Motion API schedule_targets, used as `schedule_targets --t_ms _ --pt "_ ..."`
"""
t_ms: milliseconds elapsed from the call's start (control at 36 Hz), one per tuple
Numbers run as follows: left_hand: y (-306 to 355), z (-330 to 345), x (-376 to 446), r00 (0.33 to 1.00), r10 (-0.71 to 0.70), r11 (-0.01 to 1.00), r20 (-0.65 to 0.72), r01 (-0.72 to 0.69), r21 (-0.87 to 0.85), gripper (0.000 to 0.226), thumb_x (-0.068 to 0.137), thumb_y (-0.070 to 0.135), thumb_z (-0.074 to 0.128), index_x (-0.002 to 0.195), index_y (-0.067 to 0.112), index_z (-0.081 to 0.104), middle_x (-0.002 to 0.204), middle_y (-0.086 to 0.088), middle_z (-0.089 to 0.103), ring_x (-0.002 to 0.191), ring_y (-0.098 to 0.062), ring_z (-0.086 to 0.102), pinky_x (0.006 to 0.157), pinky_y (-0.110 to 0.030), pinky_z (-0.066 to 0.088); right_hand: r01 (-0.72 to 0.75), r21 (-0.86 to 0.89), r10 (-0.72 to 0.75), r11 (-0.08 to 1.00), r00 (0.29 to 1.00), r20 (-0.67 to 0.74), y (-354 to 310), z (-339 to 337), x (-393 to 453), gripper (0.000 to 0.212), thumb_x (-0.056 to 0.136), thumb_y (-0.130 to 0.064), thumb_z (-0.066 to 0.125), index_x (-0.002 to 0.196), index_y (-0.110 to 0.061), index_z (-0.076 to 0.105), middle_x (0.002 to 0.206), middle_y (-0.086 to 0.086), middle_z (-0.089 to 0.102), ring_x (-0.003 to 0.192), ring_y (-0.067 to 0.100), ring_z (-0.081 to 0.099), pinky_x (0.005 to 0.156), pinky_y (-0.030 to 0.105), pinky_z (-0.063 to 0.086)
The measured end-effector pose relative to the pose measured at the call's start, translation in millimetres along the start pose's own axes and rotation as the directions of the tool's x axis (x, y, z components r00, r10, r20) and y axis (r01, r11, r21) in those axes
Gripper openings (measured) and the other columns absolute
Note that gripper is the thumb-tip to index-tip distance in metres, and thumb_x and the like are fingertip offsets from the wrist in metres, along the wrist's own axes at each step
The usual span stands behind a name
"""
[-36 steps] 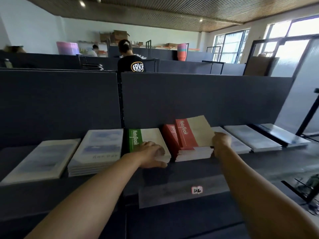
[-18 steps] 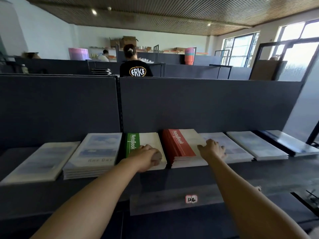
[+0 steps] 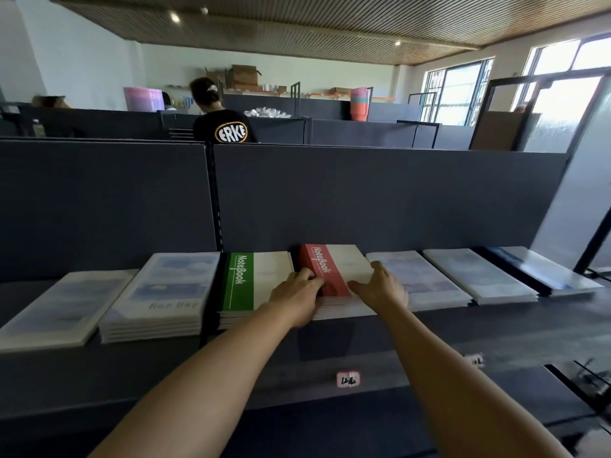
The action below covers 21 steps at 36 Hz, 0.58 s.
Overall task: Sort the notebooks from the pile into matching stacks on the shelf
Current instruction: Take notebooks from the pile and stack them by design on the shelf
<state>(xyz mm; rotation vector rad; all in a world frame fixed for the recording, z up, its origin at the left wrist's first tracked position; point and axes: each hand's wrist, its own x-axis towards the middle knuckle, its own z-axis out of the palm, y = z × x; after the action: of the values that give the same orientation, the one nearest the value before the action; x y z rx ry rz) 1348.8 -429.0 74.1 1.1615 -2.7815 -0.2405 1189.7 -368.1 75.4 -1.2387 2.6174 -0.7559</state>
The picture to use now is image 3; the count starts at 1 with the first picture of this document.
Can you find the stack of coloured plastic buckets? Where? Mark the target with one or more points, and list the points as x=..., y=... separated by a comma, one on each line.
x=361, y=104

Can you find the brown cardboard sheet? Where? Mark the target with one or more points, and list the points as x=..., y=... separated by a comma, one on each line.
x=503, y=131

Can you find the person's right hand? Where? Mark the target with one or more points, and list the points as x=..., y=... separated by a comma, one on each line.
x=384, y=293

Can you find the person's left forearm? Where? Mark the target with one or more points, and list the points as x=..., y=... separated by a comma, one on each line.
x=200, y=381

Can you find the stack of white notebooks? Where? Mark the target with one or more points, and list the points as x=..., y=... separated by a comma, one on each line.
x=351, y=307

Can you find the person's left hand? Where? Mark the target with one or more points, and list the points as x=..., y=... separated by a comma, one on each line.
x=293, y=300

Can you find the grey shelf back panel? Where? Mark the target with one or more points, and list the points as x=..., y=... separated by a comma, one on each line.
x=391, y=200
x=105, y=209

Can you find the white price label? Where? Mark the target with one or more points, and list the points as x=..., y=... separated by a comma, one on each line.
x=348, y=379
x=475, y=361

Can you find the stack of light blue notebooks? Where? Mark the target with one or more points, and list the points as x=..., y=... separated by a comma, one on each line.
x=482, y=274

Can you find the small brown cardboard box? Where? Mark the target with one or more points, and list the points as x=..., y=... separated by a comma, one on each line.
x=51, y=102

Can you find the black slotted shelf upright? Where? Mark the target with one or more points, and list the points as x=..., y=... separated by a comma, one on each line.
x=215, y=200

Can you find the stack of pale blue notebooks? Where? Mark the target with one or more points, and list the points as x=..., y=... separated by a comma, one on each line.
x=62, y=310

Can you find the black framed window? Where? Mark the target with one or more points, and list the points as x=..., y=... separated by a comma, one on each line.
x=568, y=61
x=460, y=90

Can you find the stack of pink plastic basins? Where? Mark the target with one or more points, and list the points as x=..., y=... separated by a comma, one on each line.
x=143, y=99

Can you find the person's left thumb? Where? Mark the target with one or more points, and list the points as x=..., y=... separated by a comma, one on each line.
x=308, y=277

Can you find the white hair clip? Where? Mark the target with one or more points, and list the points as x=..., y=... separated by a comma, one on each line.
x=212, y=89

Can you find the person's right forearm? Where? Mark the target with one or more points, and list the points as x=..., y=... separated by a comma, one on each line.
x=458, y=386

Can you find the large brown cardboard box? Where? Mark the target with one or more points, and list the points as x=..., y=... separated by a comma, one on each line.
x=245, y=76

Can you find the black framed glass panel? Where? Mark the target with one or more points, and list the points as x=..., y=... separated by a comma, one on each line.
x=558, y=114

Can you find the stack of dark spine notebooks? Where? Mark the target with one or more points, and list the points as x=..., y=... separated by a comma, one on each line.
x=549, y=271

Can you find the red striped notebook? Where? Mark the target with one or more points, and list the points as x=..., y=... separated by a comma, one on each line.
x=336, y=269

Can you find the stack of sky print notebooks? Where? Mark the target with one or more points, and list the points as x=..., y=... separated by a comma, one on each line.
x=167, y=290

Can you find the stack of green striped notebooks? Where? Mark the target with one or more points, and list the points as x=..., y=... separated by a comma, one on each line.
x=255, y=281

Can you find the clear plastic bottle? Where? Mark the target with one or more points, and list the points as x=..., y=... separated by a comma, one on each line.
x=36, y=128

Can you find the person's right thumb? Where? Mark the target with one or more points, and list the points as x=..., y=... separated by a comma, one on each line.
x=358, y=287

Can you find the stack of cloud print notebooks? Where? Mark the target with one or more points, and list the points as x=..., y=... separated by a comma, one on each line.
x=425, y=279

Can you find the pile of white bowls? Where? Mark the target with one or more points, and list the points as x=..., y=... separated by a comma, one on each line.
x=266, y=112

